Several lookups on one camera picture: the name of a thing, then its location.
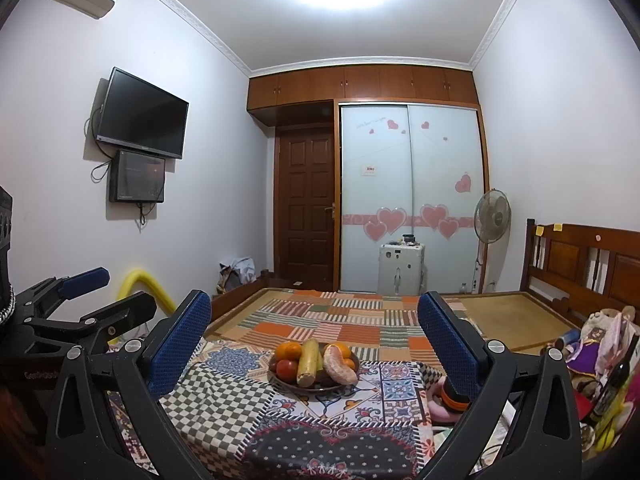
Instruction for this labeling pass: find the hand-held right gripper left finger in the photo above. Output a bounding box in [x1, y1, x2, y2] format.
[45, 289, 213, 480]

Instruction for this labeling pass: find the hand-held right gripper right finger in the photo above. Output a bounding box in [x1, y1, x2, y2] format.
[415, 290, 586, 480]

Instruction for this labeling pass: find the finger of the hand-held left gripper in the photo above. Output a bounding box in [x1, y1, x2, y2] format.
[15, 266, 111, 318]
[10, 291, 158, 361]

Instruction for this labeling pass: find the dark round plate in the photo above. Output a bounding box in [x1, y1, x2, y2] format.
[267, 347, 362, 392]

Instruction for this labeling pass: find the yellow banana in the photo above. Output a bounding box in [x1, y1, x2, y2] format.
[296, 338, 324, 388]

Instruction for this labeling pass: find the yellow foam tube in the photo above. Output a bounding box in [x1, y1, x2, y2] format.
[107, 269, 177, 346]

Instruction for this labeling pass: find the patterned patchwork cloth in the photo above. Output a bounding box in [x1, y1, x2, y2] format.
[107, 337, 436, 480]

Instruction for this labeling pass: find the pink plush toy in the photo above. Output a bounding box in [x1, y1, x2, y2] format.
[425, 377, 473, 423]

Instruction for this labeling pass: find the tan woven bed mat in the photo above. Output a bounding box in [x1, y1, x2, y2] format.
[205, 287, 581, 356]

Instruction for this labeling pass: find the white box appliance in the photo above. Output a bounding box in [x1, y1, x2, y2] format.
[377, 242, 427, 296]

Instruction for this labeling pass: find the pile of clothes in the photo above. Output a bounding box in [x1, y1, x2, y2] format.
[217, 256, 258, 293]

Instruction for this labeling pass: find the pale orange sweet potato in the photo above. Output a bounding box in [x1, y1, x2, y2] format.
[322, 346, 359, 386]

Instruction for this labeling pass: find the striped orange patchwork blanket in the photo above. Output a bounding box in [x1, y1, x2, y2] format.
[220, 295, 486, 363]

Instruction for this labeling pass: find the white standing fan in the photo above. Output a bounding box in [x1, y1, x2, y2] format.
[472, 188, 512, 295]

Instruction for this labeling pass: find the wooden bed with quilt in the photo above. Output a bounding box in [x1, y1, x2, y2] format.
[210, 218, 640, 356]

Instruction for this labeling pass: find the wardrobe with heart stickers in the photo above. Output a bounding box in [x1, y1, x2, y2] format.
[339, 102, 485, 295]

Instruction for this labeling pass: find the dark wine bottle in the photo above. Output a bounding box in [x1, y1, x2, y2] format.
[590, 335, 640, 428]

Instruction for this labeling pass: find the dark wooden door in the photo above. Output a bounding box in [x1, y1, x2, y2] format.
[274, 127, 336, 286]

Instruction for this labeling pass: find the wooden overhead cabinet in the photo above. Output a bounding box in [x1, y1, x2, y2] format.
[247, 63, 482, 131]

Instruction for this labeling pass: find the small black wall monitor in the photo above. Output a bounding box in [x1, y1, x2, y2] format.
[109, 149, 167, 204]

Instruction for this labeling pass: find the black wall television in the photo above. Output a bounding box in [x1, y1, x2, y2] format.
[96, 66, 190, 161]

